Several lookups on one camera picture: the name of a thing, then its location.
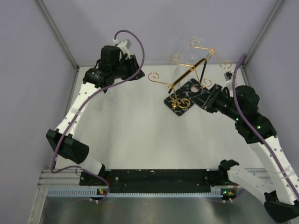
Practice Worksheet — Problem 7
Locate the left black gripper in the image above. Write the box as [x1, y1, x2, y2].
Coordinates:
[111, 55, 144, 81]

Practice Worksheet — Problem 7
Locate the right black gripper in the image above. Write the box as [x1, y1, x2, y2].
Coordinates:
[190, 84, 242, 121]

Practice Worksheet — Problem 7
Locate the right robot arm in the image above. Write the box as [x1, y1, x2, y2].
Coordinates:
[190, 84, 299, 224]

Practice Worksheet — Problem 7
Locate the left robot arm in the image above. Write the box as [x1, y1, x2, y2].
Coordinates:
[46, 40, 145, 185]

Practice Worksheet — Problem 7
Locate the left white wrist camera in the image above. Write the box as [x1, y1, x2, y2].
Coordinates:
[113, 39, 132, 59]

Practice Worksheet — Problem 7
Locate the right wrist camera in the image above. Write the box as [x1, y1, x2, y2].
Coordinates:
[224, 71, 233, 82]

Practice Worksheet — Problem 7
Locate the gold wire glass rack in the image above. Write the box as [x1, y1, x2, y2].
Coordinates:
[148, 47, 232, 105]

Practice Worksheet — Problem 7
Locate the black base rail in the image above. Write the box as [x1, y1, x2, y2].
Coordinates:
[79, 160, 241, 194]

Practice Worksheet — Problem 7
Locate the white cable duct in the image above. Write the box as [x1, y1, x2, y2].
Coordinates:
[47, 187, 235, 198]

